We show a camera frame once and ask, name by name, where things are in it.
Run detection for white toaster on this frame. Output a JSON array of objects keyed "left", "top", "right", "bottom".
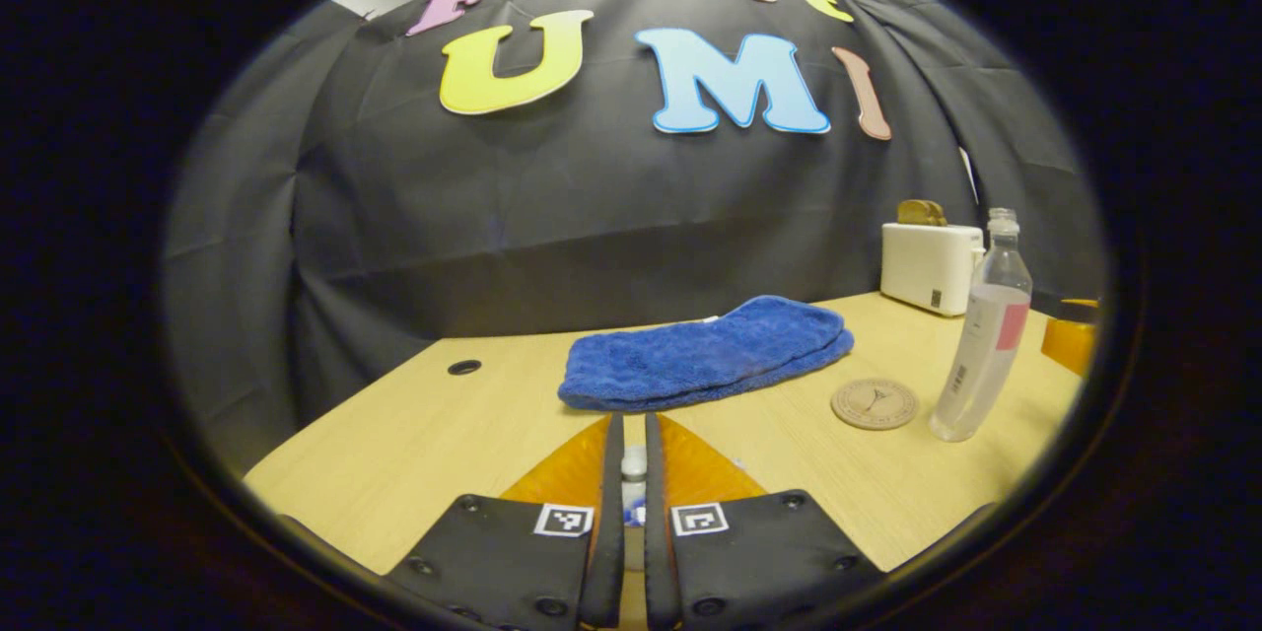
[{"left": 880, "top": 222, "right": 986, "bottom": 317}]

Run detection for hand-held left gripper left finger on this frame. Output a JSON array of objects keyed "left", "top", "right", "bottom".
[{"left": 385, "top": 412, "right": 627, "bottom": 630}]

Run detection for clear plastic water bottle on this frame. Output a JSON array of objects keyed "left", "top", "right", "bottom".
[{"left": 929, "top": 208, "right": 1033, "bottom": 443}]

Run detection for round wooden coaster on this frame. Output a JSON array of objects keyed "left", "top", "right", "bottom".
[{"left": 831, "top": 378, "right": 920, "bottom": 431}]

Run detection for blue folded towel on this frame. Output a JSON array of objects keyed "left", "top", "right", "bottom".
[{"left": 558, "top": 295, "right": 855, "bottom": 412}]

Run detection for black backdrop cloth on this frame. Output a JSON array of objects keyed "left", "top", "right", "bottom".
[{"left": 163, "top": 0, "right": 1105, "bottom": 474}]

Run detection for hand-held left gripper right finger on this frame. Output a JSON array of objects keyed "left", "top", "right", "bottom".
[{"left": 644, "top": 412, "right": 884, "bottom": 630}]

